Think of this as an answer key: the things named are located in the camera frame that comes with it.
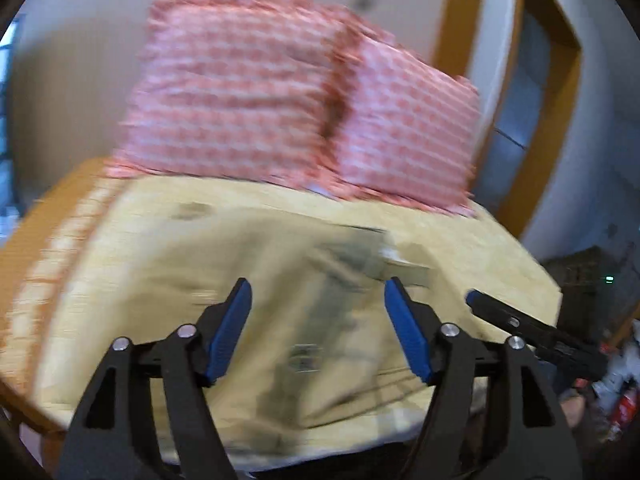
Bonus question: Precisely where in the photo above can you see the wooden door frame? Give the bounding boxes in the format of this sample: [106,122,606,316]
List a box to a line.
[431,0,585,242]

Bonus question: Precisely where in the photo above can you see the small red checked pillow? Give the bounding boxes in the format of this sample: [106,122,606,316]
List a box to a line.
[327,35,482,213]

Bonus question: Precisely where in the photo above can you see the window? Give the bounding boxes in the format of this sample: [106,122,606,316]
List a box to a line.
[0,14,27,226]

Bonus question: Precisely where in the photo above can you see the wooden bed frame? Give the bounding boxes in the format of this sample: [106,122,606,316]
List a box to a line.
[0,157,118,471]

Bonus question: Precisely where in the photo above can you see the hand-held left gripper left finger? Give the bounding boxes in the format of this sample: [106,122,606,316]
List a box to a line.
[57,278,253,480]

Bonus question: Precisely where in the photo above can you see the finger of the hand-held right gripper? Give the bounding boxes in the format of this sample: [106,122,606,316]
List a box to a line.
[466,288,607,377]

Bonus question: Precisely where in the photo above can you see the beige pants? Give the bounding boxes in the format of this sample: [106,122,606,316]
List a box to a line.
[45,220,488,467]

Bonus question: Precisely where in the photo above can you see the red bottle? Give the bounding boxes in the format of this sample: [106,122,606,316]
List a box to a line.
[606,382,640,442]

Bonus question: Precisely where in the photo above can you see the dark cabinet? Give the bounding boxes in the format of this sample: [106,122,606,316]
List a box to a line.
[542,245,637,343]

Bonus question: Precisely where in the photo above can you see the large red checked pillow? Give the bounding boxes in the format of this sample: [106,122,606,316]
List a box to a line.
[112,0,368,186]

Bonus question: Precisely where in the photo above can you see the yellow woven bed mat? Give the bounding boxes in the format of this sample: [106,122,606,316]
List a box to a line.
[37,172,563,471]

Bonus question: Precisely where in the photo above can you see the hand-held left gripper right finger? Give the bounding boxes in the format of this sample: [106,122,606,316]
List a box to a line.
[384,277,584,480]

